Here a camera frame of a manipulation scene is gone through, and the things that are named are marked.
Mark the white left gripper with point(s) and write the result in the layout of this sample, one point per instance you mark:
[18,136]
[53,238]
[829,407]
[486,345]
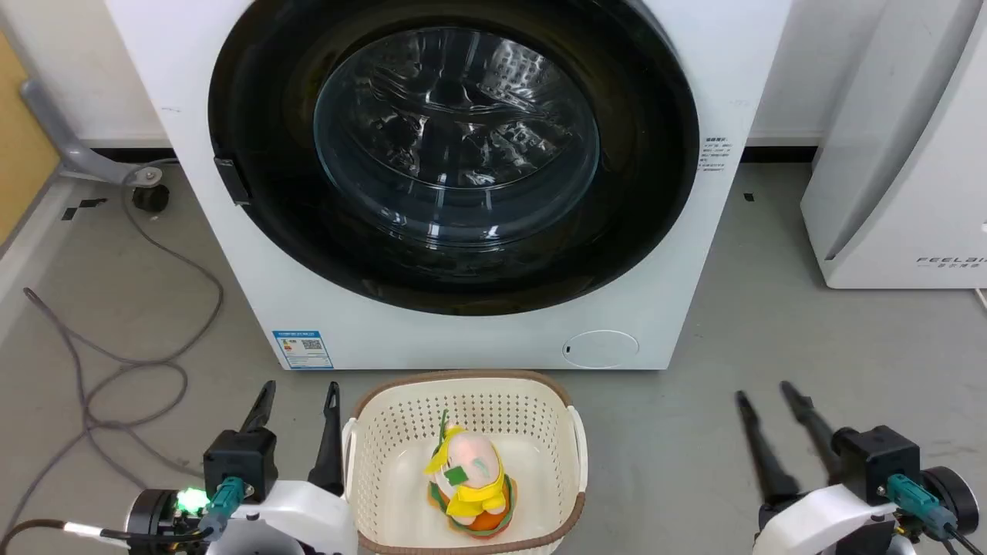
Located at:
[297,516]

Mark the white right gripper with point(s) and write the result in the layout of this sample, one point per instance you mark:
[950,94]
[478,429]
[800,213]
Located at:
[825,524]

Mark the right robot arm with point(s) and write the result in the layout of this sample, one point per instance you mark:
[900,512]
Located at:
[956,497]

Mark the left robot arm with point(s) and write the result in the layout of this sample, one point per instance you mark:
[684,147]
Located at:
[150,512]

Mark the white front-load washing machine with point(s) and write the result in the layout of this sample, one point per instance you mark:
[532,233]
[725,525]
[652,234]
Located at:
[254,293]

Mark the black round washer door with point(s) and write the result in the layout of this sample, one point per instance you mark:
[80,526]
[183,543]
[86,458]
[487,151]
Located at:
[262,116]

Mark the blue energy label sticker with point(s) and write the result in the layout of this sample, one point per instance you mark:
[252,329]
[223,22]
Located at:
[302,350]

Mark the cream plastic laundry basket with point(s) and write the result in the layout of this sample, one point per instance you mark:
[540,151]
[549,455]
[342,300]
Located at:
[401,432]

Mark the yellow and pink doll toy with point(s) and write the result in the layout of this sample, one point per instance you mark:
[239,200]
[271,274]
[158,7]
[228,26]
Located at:
[472,474]

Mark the oval white filter cover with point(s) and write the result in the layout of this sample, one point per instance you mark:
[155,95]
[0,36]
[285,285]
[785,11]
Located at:
[600,348]

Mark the black caster wheel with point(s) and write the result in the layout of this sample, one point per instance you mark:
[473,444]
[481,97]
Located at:
[150,198]

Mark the small printed text sticker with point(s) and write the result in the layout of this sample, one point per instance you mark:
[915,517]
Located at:
[715,156]

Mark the white appliance with grey lettering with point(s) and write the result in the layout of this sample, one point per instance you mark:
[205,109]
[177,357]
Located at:
[910,154]

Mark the grey metal stand leg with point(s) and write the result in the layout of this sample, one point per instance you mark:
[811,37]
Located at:
[62,142]

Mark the yellow wooden panel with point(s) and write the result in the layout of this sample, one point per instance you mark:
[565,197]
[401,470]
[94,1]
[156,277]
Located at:
[19,139]

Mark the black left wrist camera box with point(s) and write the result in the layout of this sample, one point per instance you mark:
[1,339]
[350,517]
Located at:
[240,459]

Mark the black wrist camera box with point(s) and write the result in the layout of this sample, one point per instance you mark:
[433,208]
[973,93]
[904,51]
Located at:
[879,459]
[240,459]

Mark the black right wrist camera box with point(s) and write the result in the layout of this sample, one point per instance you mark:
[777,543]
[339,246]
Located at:
[879,459]

